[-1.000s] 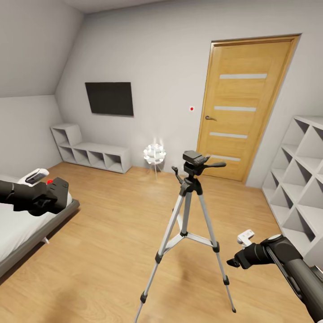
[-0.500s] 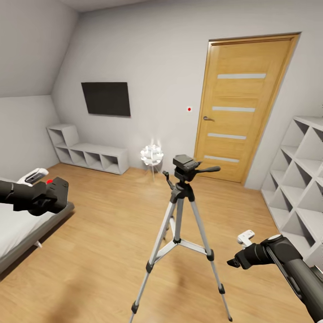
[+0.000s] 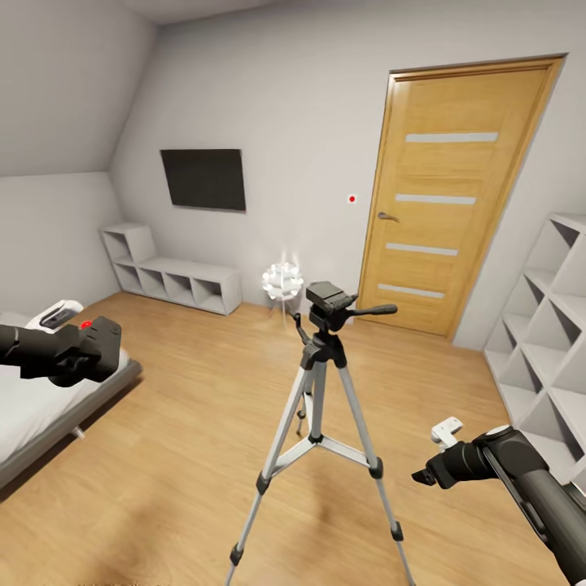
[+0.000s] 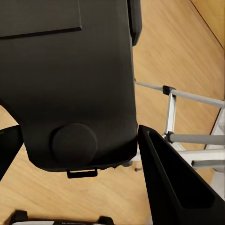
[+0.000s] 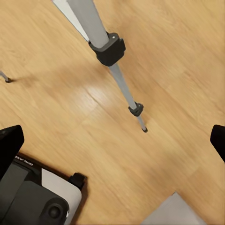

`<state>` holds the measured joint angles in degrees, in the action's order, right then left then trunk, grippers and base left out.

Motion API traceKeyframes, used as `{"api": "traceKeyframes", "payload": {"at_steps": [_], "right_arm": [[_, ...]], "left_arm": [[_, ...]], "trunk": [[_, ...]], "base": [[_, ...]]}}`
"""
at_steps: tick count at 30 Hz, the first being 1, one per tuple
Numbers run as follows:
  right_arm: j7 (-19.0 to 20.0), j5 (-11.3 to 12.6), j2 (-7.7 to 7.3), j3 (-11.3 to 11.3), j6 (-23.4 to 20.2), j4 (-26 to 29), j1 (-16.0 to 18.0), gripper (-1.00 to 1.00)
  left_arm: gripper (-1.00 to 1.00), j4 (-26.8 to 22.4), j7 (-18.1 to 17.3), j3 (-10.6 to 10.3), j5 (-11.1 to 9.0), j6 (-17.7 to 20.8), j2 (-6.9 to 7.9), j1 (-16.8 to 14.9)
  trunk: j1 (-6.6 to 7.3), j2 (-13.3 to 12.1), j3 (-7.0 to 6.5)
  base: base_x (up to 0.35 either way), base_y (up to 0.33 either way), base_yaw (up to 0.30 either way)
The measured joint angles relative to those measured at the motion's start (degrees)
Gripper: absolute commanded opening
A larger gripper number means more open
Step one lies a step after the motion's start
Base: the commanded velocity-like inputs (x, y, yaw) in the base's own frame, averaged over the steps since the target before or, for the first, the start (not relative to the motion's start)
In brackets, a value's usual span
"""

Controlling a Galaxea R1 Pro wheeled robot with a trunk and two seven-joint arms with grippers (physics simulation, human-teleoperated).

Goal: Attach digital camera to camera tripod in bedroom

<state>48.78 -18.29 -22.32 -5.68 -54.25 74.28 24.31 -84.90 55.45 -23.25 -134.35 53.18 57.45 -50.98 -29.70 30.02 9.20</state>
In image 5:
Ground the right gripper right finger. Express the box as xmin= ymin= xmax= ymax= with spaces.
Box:
xmin=210 ymin=124 xmax=225 ymax=162

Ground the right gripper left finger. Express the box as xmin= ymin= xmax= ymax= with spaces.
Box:
xmin=0 ymin=125 xmax=24 ymax=181

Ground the camera tripod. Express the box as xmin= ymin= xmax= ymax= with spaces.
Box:
xmin=0 ymin=0 xmax=148 ymax=133

